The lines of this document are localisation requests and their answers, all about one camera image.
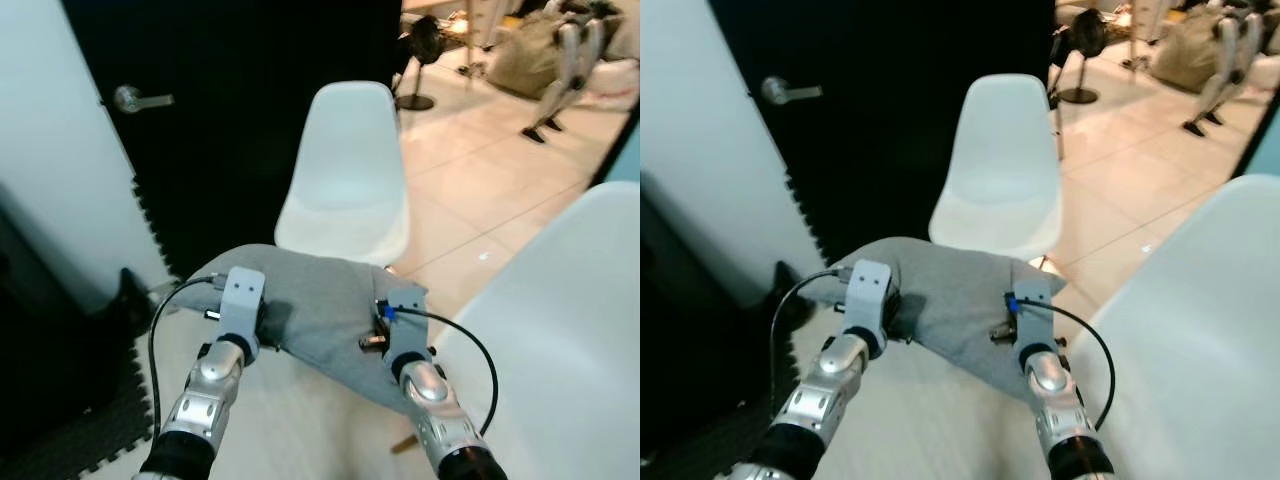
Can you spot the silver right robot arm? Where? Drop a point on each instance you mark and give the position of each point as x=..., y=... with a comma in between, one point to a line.
x=445, y=420
x=1065, y=415

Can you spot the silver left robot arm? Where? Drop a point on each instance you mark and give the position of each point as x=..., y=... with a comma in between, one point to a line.
x=815, y=405
x=205, y=400

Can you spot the black door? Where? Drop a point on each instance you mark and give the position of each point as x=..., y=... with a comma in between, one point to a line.
x=890, y=110
x=240, y=110

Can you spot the black foam floor mat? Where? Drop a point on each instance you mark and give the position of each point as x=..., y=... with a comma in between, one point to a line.
x=60, y=400
x=690, y=390

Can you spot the beige beanbag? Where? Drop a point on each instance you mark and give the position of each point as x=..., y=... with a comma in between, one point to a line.
x=525, y=60
x=1185, y=55

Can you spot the white stand legs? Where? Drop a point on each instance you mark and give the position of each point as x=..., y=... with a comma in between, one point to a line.
x=1140, y=35
x=480, y=40

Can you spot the standing humanoid robot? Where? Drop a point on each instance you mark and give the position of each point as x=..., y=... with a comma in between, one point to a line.
x=1225, y=55
x=570, y=60

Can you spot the pink white cushion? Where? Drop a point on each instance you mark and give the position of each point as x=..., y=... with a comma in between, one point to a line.
x=1262, y=80
x=612, y=88

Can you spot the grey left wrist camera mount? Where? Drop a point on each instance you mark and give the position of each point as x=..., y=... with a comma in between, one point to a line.
x=242, y=300
x=868, y=295

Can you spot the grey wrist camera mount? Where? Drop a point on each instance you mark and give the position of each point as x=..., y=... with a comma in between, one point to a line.
x=1035, y=315
x=408, y=325
x=868, y=295
x=242, y=300

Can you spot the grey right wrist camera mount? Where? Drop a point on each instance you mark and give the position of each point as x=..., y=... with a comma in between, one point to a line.
x=408, y=325
x=1035, y=315

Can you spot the black pedestal fan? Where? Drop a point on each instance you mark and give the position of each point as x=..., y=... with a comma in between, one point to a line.
x=425, y=40
x=1085, y=35

